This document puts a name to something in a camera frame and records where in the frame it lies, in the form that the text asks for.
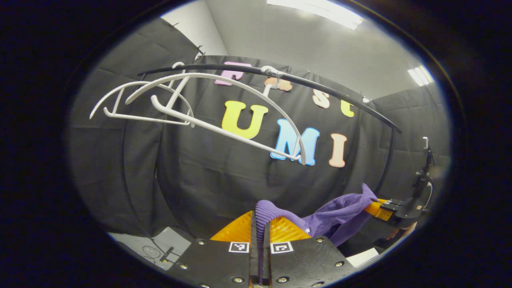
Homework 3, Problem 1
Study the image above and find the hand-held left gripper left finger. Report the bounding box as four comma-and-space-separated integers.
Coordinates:
167, 211, 261, 288

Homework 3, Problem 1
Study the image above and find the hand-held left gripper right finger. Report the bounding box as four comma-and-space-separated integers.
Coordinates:
262, 216, 357, 288

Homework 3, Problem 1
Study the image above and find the purple knit shirt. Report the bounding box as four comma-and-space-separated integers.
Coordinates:
255, 183, 378, 284

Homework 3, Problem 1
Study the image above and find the white plastic hanger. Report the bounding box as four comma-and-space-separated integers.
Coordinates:
89, 62, 195, 128
125, 65, 308, 166

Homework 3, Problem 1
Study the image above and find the black backdrop cloth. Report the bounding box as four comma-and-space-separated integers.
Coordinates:
68, 18, 452, 256

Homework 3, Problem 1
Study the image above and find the large ceiling light panel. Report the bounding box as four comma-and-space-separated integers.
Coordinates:
267, 0, 362, 29

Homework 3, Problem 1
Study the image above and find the black clothes rail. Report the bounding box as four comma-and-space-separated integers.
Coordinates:
122, 63, 402, 236

